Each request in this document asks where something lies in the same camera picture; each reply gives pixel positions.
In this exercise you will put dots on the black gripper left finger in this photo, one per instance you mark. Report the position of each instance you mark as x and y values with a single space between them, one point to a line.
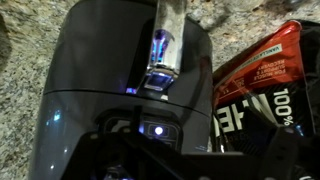
136 117

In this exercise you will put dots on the red black whey protein bag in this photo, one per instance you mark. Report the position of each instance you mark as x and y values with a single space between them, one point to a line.
263 76

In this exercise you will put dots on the lit air fryer button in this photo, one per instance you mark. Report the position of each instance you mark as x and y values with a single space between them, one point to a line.
159 130

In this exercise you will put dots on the black coffee machine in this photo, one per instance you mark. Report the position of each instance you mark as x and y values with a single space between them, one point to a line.
96 66

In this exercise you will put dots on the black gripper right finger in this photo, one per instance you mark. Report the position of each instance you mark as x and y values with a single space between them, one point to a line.
283 146

